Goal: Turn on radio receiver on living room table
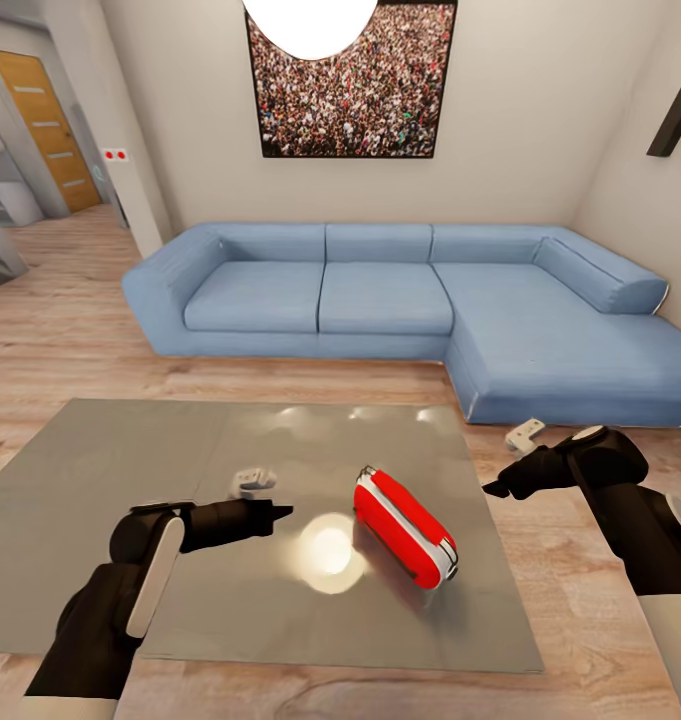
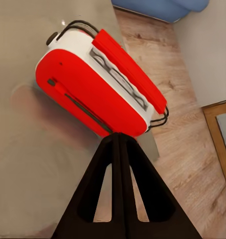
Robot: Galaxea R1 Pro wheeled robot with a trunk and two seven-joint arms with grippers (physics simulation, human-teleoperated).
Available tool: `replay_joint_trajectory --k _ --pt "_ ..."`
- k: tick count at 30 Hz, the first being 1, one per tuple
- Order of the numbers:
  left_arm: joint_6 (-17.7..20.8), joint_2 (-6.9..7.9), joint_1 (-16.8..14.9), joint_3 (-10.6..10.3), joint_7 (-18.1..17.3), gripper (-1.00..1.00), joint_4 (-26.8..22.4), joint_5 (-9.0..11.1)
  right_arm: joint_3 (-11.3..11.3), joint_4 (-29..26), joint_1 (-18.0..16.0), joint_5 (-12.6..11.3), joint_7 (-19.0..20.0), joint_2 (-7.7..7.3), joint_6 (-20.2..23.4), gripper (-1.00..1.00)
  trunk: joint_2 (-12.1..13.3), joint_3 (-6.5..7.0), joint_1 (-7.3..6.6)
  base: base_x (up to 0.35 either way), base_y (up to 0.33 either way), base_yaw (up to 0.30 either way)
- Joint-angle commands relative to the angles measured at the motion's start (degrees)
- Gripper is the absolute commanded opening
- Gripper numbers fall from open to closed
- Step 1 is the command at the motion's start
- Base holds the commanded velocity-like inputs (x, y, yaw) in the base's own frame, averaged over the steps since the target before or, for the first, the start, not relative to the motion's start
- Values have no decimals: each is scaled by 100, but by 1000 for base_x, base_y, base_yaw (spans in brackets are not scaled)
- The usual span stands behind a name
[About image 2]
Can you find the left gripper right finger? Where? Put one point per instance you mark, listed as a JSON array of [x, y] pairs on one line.
[[167, 220]]

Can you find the coffee table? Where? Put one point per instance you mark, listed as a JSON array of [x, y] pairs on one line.
[[44, 149]]

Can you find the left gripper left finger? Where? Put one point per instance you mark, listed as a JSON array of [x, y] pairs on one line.
[[77, 220]]

